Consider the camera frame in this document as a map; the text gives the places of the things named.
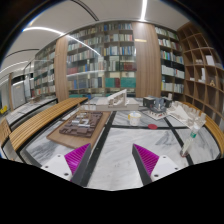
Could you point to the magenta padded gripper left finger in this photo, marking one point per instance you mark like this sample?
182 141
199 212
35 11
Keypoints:
71 166

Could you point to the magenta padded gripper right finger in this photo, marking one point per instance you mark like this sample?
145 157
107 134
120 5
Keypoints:
152 167

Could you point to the brown architectural model on board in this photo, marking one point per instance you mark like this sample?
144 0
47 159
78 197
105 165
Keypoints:
80 129

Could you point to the red bottle cap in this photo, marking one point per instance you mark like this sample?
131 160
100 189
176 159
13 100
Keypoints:
152 126

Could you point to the white paper cup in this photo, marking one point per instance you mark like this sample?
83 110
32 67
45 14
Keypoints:
134 118

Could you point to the white angular building model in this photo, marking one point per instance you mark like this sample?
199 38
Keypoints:
183 113

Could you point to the curved wooden slatted bench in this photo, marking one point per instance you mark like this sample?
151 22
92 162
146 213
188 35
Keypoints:
26 130

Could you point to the white architectural model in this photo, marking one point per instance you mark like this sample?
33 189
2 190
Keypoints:
115 102

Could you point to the left glass bookshelf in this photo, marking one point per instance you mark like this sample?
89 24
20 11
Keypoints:
44 81

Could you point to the bookshelf right of wood panel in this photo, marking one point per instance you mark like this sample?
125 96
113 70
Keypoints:
172 63

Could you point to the glass-fronted bookshelf with books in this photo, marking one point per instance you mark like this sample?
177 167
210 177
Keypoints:
101 60

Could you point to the open wooden shelf unit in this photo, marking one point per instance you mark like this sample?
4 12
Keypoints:
204 73

